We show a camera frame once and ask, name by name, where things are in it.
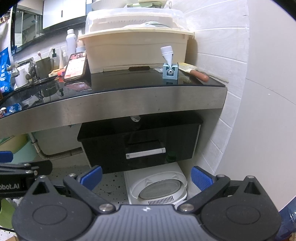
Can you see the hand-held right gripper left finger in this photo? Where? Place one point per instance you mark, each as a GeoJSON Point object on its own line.
{"type": "Point", "coordinates": [91, 177]}

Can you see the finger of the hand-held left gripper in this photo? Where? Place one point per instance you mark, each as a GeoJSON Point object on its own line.
{"type": "Point", "coordinates": [5, 157]}
{"type": "Point", "coordinates": [41, 168]}

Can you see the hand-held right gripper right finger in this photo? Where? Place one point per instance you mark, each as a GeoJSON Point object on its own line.
{"type": "Point", "coordinates": [201, 178]}

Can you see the black drawer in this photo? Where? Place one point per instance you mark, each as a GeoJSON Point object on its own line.
{"type": "Point", "coordinates": [143, 148]}

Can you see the blue holder with white nozzle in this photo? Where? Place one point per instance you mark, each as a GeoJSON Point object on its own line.
{"type": "Point", "coordinates": [170, 74]}

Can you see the black drawer cabinet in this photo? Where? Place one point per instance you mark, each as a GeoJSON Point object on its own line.
{"type": "Point", "coordinates": [138, 128]}

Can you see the light green object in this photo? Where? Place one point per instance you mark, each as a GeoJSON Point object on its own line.
{"type": "Point", "coordinates": [5, 213]}

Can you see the white sink basin underside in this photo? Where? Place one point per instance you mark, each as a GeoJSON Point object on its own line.
{"type": "Point", "coordinates": [57, 141]}

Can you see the white litter box appliance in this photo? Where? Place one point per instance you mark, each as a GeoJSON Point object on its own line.
{"type": "Point", "coordinates": [157, 185]}

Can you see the steel-edged black vanity counter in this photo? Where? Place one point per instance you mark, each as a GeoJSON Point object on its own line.
{"type": "Point", "coordinates": [115, 102]}

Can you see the white mug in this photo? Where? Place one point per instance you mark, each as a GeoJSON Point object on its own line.
{"type": "Point", "coordinates": [21, 78]}

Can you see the blue printed packet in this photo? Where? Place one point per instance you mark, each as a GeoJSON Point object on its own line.
{"type": "Point", "coordinates": [4, 69]}

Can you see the metal faucet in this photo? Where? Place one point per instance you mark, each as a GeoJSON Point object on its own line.
{"type": "Point", "coordinates": [20, 63]}

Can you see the dark green cup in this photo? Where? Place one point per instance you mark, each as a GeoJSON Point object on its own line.
{"type": "Point", "coordinates": [44, 67]}

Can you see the blue plastic object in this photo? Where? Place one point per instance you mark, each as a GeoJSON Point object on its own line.
{"type": "Point", "coordinates": [289, 222]}

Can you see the smartphone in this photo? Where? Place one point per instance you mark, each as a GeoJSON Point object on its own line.
{"type": "Point", "coordinates": [75, 66]}

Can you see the pink head toothbrush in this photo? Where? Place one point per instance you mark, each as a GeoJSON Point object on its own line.
{"type": "Point", "coordinates": [40, 55]}

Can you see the small white tube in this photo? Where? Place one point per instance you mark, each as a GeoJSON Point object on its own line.
{"type": "Point", "coordinates": [62, 60]}

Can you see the white toothbrush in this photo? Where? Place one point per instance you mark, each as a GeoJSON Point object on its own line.
{"type": "Point", "coordinates": [49, 52]}

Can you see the black pump bottle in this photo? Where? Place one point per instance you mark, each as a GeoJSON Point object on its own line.
{"type": "Point", "coordinates": [54, 53]}

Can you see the small clear plastic packet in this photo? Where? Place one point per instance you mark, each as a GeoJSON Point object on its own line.
{"type": "Point", "coordinates": [159, 69]}

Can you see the tall white bottle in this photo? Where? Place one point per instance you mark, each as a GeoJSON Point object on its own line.
{"type": "Point", "coordinates": [71, 42]}

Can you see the cream dish drainer tub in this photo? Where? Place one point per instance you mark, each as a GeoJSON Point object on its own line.
{"type": "Point", "coordinates": [129, 51]}

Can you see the small white spray bottle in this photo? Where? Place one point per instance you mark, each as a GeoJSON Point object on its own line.
{"type": "Point", "coordinates": [80, 38]}

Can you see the clear plastic drainer lid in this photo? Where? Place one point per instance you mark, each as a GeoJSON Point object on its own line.
{"type": "Point", "coordinates": [111, 18]}

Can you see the white bowl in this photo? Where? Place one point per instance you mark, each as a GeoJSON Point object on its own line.
{"type": "Point", "coordinates": [108, 4]}

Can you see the wall mirror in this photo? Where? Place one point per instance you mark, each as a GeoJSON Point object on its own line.
{"type": "Point", "coordinates": [30, 25]}

